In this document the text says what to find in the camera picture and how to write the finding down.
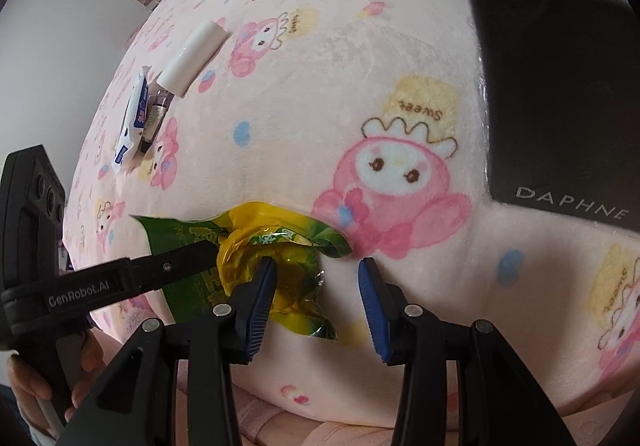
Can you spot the pink printed blanket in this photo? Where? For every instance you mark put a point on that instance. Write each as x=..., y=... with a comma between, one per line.
x=350, y=50

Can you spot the white blue wipes packet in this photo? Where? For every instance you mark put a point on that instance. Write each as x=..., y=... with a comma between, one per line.
x=132, y=120

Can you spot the person's left hand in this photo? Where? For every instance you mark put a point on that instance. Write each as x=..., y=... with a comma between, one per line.
x=87, y=366

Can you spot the green yellow snack packet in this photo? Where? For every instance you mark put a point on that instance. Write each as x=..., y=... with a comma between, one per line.
x=280, y=236

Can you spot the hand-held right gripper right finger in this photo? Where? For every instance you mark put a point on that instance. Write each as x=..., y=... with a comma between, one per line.
x=372, y=306

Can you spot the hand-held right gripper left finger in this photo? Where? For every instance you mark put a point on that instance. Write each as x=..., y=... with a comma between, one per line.
x=264, y=296

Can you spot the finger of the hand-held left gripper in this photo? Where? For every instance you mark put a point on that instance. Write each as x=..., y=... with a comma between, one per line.
x=175, y=263

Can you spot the small dark bottle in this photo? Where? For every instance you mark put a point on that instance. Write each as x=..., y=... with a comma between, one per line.
x=152, y=120

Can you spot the white tube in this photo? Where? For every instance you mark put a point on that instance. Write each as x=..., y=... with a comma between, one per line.
x=192, y=58

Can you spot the black cardboard box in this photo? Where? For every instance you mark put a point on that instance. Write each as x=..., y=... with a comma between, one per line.
x=550, y=100

